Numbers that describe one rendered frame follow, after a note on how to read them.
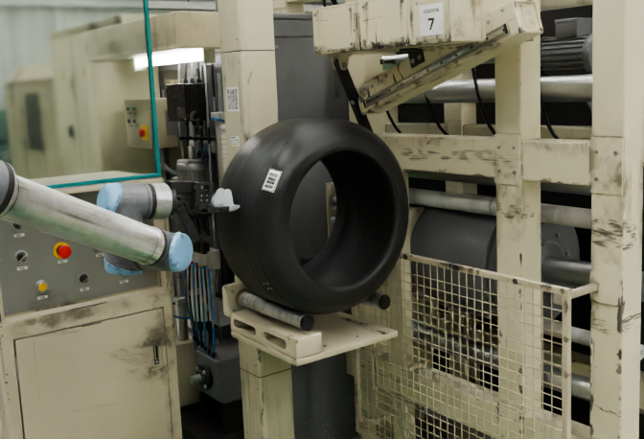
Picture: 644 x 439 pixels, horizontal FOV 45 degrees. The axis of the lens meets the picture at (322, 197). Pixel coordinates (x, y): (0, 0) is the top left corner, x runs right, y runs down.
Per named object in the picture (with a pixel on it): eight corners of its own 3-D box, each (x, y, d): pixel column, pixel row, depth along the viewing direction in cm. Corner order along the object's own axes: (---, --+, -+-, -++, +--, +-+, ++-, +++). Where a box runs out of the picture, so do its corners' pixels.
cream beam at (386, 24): (311, 56, 248) (310, 9, 245) (372, 55, 262) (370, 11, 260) (449, 42, 199) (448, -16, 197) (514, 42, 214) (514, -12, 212)
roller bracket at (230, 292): (223, 315, 239) (220, 285, 237) (326, 290, 262) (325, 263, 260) (228, 318, 236) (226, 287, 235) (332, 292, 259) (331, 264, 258)
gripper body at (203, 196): (217, 182, 199) (173, 182, 192) (215, 216, 199) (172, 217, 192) (202, 180, 205) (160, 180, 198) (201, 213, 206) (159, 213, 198)
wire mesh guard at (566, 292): (356, 431, 279) (348, 242, 269) (359, 429, 280) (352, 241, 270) (566, 542, 207) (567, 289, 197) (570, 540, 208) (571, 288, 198)
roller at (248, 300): (237, 291, 238) (249, 289, 241) (236, 306, 238) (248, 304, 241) (302, 315, 210) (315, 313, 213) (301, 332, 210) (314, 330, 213)
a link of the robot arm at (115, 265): (131, 277, 181) (130, 223, 181) (95, 275, 186) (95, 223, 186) (158, 273, 189) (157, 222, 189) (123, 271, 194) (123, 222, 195)
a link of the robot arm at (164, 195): (156, 220, 189) (140, 217, 197) (174, 220, 192) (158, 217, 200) (157, 184, 188) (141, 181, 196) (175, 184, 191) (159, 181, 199)
